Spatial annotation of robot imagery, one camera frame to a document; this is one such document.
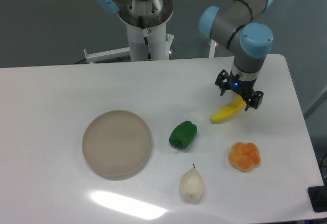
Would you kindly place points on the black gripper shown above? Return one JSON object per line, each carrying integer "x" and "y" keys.
{"x": 226, "y": 82}

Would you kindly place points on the yellow banana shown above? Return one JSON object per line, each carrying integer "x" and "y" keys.
{"x": 228, "y": 112}

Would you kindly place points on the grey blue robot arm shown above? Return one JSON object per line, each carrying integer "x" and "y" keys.
{"x": 232, "y": 27}

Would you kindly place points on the orange bread roll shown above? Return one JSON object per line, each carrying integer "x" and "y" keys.
{"x": 244, "y": 156}

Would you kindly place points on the green bell pepper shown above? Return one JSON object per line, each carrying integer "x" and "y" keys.
{"x": 183, "y": 135}

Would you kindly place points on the white pear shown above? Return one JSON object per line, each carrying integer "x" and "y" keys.
{"x": 191, "y": 186}

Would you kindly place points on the black box at table edge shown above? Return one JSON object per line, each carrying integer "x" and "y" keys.
{"x": 317, "y": 195}

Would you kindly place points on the beige round plate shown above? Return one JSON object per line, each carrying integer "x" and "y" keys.
{"x": 117, "y": 144}

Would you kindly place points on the white right base bracket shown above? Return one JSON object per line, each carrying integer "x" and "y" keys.
{"x": 212, "y": 48}

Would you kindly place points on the white base bracket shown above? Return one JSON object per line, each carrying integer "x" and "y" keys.
{"x": 212, "y": 48}
{"x": 106, "y": 55}

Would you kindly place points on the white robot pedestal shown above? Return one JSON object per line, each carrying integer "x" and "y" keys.
{"x": 146, "y": 25}

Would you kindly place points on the white left base bracket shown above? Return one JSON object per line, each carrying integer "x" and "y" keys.
{"x": 106, "y": 55}

